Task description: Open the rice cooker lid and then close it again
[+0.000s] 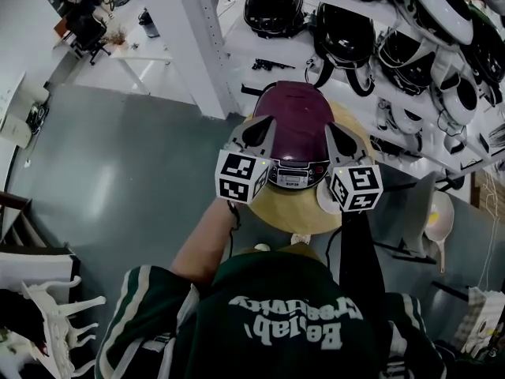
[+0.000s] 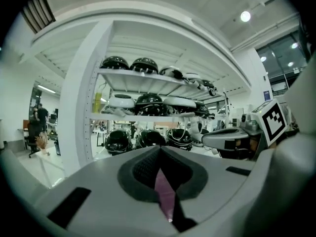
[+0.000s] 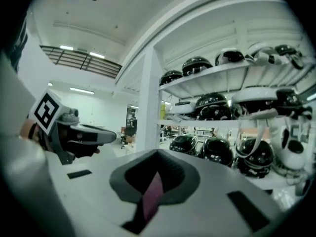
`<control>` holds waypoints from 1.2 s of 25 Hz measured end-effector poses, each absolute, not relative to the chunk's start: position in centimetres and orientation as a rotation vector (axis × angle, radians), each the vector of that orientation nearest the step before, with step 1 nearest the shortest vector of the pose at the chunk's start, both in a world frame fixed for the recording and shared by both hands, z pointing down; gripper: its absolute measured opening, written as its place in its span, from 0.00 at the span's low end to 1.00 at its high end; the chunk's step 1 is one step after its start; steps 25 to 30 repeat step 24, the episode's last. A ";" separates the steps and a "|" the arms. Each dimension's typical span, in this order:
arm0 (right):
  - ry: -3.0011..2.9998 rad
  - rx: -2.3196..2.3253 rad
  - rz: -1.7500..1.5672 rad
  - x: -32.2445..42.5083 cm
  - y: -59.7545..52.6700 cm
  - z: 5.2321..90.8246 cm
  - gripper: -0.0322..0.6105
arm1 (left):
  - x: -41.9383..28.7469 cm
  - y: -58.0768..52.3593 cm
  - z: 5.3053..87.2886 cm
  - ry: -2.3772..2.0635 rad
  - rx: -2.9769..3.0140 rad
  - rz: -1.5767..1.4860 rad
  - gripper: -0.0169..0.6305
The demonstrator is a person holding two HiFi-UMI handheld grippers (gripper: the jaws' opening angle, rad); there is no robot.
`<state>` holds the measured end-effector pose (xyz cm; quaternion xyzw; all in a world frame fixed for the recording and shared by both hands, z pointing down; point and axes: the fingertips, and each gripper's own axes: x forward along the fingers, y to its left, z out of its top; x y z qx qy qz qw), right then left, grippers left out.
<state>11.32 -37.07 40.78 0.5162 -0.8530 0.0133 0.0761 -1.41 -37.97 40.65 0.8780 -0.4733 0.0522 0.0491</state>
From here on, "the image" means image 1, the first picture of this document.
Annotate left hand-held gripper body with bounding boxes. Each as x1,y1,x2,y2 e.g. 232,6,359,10
214,113,276,206

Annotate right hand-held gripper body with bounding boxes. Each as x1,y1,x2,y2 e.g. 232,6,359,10
324,122,385,214

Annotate person's right forearm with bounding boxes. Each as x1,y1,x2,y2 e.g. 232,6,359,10
338,210,387,298

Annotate person's left forearm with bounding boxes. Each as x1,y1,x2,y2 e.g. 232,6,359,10
169,200,242,291

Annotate white plate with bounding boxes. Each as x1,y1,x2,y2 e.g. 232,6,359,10
316,178,343,216

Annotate black wrist band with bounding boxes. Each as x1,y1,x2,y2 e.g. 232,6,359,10
225,200,242,232

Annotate grey plastic chair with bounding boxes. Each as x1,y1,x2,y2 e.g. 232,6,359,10
372,171,440,266

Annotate white metal shelf rack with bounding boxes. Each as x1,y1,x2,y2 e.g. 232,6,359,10
173,0,505,183

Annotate person's tan shorts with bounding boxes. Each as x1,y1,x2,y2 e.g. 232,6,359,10
232,242,328,270

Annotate white frying pan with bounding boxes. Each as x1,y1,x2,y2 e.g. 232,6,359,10
423,189,456,275

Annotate white desk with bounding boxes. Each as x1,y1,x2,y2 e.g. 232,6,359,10
108,17,175,97

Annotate person's dark green shirt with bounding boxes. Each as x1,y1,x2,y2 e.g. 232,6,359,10
94,249,447,379

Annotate dried plant in pot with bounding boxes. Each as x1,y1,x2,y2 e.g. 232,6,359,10
103,27,130,47

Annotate checked cloth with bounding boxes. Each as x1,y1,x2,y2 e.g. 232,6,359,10
459,285,505,370

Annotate black office chair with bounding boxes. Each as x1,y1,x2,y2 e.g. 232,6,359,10
65,10,112,67

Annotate brown cabinet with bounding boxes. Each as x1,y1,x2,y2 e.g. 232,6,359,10
54,17,73,39

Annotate white cabinet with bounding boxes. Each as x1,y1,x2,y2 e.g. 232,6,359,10
0,250,83,291

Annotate brown wooden rack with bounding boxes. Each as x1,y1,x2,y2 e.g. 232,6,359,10
0,189,49,249

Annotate white box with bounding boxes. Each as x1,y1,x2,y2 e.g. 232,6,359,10
0,107,36,150

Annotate white ornate chair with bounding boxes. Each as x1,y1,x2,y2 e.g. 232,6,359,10
20,275,108,379

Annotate black bag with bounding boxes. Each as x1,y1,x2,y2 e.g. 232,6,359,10
0,288,51,357

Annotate black strap pieces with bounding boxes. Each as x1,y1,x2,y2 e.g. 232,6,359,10
251,57,297,73

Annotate bundle of cables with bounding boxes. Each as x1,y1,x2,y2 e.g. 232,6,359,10
24,99,51,137

